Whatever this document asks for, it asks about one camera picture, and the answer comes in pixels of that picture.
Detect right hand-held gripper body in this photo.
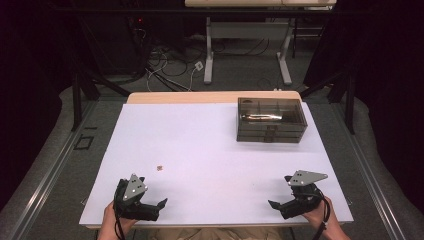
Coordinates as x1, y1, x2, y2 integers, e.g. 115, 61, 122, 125
284, 170, 329, 215

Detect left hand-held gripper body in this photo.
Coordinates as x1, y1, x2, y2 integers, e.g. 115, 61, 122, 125
113, 173, 149, 220

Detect smoky transparent drawer cabinet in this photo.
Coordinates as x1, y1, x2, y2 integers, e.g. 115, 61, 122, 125
236, 97, 308, 144

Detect person's right hand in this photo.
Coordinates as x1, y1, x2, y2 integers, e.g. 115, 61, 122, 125
301, 195, 335, 232

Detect person's left hand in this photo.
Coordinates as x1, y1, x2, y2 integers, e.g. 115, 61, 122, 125
102, 200, 138, 235

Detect person's beige trousers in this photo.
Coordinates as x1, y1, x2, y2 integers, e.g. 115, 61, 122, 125
148, 227, 283, 240

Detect white table mat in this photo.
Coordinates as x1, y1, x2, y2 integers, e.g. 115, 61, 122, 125
79, 102, 354, 226

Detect black metal stand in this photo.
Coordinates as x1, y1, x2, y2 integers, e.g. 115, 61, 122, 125
70, 71, 132, 133
299, 71, 356, 135

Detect wooden table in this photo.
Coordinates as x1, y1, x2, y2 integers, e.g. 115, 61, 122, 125
79, 90, 354, 230

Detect white desk with beige top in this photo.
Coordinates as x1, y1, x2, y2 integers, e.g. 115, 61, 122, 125
184, 0, 338, 86

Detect right hand-held gripper cable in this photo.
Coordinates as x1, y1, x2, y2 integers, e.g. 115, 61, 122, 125
311, 188, 332, 240

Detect hand-held gripper cable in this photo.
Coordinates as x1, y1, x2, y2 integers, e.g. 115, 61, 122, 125
311, 188, 332, 240
113, 199, 127, 240

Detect left hand-held gripper cable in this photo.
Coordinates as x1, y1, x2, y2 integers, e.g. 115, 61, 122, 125
113, 199, 127, 240

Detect aluminium floor rail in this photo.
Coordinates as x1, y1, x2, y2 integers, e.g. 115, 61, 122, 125
331, 102, 407, 240
6, 100, 99, 240

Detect bundle of floor cables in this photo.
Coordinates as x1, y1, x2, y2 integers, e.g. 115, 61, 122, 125
131, 28, 209, 93

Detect black chair frame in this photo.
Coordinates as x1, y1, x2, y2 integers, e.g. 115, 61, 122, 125
291, 18, 327, 60

